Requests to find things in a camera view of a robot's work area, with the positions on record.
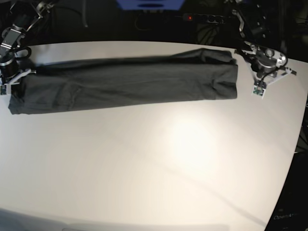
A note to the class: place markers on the blue plastic box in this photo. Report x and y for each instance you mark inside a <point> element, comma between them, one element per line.
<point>131,5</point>

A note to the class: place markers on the black power strip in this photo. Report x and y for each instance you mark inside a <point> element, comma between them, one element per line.
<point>203,18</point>

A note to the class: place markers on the dark grey T-shirt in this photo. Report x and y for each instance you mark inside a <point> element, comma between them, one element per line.
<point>195,75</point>

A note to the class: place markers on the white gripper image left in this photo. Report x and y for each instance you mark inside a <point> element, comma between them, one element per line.
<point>11,75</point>

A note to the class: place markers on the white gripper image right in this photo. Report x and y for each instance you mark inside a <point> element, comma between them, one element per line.
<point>267,66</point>

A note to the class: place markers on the black OpenArm case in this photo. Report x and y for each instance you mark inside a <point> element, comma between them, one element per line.
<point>291,210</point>

